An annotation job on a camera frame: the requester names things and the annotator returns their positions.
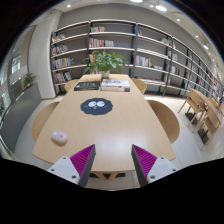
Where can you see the dark blue cartoon mouse pad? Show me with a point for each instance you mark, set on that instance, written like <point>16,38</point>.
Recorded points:
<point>96,106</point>

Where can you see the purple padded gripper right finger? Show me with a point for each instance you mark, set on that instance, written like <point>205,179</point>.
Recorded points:
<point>150,168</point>

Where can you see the wooden chair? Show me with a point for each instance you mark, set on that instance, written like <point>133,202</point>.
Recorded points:
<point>167,119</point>
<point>141,85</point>
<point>41,118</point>

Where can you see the wooden chair near right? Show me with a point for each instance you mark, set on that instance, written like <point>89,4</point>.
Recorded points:
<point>167,119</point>

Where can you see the wooden chair far right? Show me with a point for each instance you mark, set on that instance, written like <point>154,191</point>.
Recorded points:
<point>141,85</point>

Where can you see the black book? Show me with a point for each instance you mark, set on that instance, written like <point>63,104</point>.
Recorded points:
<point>90,85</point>

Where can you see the white and pink computer mouse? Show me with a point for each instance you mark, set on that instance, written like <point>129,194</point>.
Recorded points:
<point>59,137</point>

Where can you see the grey metal bookshelf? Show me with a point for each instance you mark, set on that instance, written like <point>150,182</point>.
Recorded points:
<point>167,65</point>

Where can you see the wooden chairs at right table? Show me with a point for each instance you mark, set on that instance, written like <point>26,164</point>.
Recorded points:
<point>209,118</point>

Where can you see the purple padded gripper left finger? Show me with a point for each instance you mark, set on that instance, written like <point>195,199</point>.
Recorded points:
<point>76,168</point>

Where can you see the white and red book stack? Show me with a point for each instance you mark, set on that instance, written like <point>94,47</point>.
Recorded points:
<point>115,85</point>

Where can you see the green potted plant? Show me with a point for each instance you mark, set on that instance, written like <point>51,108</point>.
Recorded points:
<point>104,63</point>

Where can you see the wooden chair near left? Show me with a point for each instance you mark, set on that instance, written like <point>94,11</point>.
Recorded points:
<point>41,118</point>

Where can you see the small plant on left counter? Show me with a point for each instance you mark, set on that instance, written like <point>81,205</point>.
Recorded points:
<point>28,80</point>

